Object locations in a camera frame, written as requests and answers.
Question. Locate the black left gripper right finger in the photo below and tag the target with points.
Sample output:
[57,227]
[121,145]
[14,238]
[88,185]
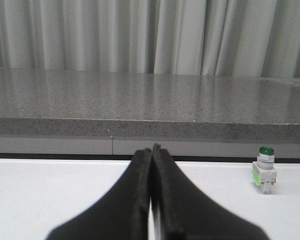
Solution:
[181,211]

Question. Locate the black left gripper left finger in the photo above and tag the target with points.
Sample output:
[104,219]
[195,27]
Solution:
[121,214]

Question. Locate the grey granite counter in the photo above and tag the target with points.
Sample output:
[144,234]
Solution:
[64,112]

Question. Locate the grey curtain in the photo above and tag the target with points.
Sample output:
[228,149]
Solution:
[246,38]

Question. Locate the green push button switch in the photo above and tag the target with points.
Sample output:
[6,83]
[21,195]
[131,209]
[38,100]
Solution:
[263,171]

